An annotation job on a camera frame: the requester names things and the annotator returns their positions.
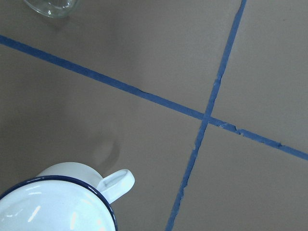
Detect clear plastic funnel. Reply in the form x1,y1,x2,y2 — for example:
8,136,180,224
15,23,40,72
24,0,81,18

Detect white enamel mug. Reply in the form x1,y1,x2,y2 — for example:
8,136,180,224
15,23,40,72
0,162,136,231

